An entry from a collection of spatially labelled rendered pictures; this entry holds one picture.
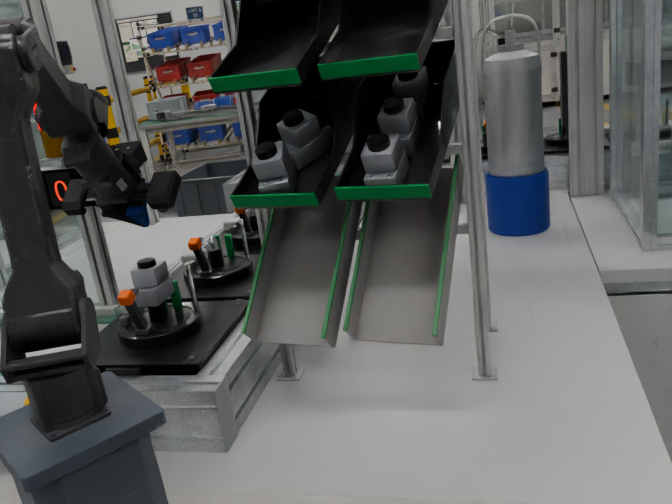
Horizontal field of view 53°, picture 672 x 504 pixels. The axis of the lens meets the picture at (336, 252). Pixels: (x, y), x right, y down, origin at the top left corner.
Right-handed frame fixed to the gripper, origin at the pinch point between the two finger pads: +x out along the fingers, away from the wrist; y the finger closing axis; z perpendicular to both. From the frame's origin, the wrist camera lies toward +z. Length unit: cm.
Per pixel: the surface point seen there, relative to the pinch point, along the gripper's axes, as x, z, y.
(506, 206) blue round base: 63, 43, -57
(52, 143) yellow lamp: -3.6, 13.6, 18.3
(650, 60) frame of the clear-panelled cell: 27, 51, -87
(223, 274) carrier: 26.3, 4.0, -3.6
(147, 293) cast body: 7.5, -10.7, -0.9
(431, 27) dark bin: -19, 11, -49
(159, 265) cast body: 6.8, -5.9, -2.2
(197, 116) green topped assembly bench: 320, 357, 211
